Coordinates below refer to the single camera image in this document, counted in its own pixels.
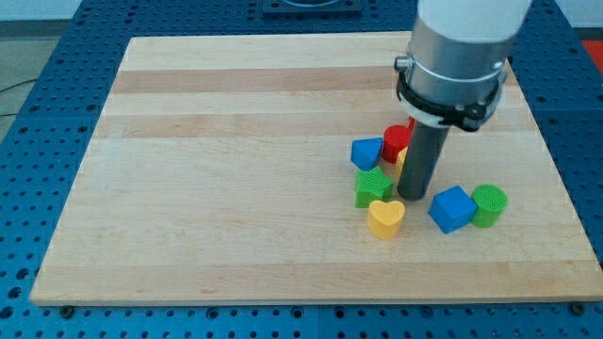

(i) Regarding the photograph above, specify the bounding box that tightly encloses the black wrist mounting ring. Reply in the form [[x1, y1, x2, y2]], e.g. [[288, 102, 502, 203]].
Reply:
[[396, 71, 508, 132]]

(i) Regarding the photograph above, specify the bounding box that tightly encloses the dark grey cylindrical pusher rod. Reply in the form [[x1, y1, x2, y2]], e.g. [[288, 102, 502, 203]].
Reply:
[[397, 121, 449, 201]]

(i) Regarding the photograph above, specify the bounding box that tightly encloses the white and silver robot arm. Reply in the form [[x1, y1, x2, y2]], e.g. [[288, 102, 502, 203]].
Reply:
[[394, 0, 532, 201]]

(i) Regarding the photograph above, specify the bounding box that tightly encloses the red block behind rod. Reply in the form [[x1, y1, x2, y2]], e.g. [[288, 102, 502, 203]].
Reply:
[[408, 117, 416, 130]]

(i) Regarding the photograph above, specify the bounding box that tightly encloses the yellow block behind rod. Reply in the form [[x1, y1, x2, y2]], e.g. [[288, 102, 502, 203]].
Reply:
[[396, 147, 408, 176]]

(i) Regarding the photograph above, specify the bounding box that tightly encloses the red cylinder block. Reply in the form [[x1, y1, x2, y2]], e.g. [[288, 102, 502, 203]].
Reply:
[[382, 124, 413, 164]]

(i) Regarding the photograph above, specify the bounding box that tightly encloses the blue triangular block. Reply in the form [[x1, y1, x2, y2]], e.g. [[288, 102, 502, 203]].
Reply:
[[350, 137, 383, 171]]

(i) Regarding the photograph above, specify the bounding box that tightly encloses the green star block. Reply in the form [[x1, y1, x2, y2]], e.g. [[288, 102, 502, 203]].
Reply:
[[354, 166, 394, 208]]

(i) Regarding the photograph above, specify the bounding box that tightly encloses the blue cube block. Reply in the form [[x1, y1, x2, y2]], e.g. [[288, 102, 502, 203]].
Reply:
[[428, 186, 478, 234]]

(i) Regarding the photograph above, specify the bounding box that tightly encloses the green cylinder block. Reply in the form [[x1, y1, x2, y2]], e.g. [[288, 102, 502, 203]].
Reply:
[[471, 184, 508, 228]]

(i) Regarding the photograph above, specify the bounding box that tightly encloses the yellow heart block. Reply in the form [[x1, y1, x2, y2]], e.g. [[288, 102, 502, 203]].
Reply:
[[367, 201, 406, 240]]

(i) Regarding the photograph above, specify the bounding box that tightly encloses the light wooden board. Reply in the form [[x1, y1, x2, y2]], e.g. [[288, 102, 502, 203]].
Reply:
[[30, 32, 602, 306]]

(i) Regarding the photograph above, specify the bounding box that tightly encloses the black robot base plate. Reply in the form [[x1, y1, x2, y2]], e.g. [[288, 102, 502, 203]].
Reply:
[[262, 0, 364, 17]]

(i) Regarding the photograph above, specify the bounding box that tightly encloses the black cable on floor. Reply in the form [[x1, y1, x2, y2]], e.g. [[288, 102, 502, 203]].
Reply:
[[0, 77, 38, 118]]

